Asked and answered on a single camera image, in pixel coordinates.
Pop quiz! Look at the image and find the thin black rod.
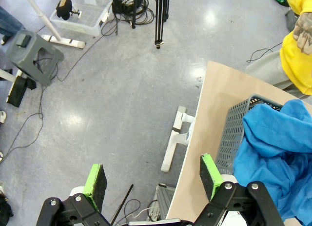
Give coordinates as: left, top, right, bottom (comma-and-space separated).
111, 184, 134, 224

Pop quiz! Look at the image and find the grey plastic step stool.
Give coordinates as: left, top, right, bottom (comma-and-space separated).
5, 29, 64, 86

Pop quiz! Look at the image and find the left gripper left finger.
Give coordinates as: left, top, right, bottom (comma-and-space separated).
36, 164, 112, 226

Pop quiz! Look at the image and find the black fabric item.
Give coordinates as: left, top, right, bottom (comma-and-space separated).
56, 0, 82, 21

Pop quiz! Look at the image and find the black block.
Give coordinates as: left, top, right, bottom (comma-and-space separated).
6, 76, 37, 108

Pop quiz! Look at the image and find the person in yellow hoodie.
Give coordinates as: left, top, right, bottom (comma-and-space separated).
245, 0, 312, 99

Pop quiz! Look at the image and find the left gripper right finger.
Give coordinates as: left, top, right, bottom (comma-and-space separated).
192, 154, 286, 226

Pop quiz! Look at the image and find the aluminium frame profile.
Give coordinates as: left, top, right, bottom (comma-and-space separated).
147, 183, 176, 222

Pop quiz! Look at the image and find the person in blue jeans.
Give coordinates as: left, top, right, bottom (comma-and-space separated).
0, 6, 25, 45

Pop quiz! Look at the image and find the long black floor cable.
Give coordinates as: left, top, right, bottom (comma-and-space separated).
0, 21, 120, 163

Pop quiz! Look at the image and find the person's right forearm yellow sleeve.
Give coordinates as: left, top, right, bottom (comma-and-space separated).
285, 0, 312, 17

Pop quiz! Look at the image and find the white table leg foot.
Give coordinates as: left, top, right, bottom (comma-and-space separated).
160, 105, 197, 173

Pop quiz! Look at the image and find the black coiled cable bundle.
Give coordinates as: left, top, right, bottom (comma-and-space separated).
111, 0, 156, 26

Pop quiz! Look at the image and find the dark blue garment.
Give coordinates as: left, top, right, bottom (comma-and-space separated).
233, 99, 312, 226

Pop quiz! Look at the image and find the person's right hand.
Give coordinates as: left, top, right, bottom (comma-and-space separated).
292, 12, 312, 55

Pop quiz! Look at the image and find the clear plastic storage bin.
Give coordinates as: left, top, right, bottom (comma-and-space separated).
50, 0, 113, 37

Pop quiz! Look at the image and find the grey plastic lattice basket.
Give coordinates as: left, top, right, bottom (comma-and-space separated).
215, 93, 285, 175

